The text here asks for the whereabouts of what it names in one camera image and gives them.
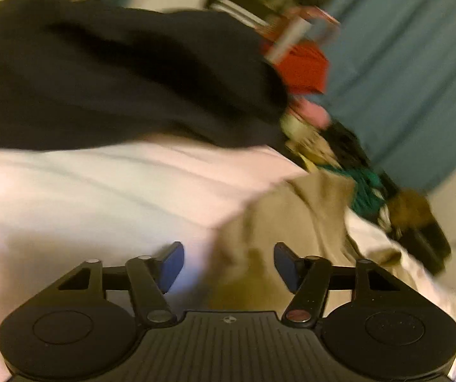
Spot teal curtain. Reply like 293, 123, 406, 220
319, 0, 456, 192

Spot green patterned cloth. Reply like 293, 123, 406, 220
349, 166, 388, 217

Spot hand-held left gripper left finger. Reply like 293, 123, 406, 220
55, 241, 185, 328

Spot pink cloth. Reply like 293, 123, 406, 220
289, 99, 333, 130

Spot black garment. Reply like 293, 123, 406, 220
0, 0, 293, 152

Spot red cloth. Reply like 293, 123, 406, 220
263, 43, 330, 95

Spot khaki pants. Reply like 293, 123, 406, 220
207, 170, 404, 316

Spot pastel bed cover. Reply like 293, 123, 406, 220
0, 139, 456, 382

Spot beige yellow cloth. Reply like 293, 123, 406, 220
281, 115, 338, 173

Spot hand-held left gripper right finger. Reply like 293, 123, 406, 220
274, 241, 407, 328

